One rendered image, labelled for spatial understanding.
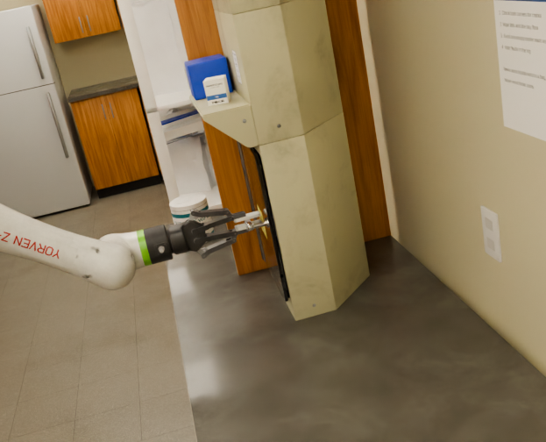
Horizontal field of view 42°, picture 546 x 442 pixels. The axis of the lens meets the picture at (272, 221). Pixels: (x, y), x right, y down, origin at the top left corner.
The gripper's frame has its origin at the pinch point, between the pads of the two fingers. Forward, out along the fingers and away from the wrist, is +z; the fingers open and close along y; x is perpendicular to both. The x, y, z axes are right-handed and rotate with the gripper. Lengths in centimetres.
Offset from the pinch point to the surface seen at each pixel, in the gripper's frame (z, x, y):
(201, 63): -1.8, 8.6, 40.4
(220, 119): -2.1, -12.1, 28.9
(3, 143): -145, 479, -28
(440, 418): 21, -62, -28
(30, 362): -114, 203, -112
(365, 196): 39.1, 26.3, -10.3
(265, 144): 6.8, -11.6, 20.8
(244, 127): 3.0, -12.0, 25.8
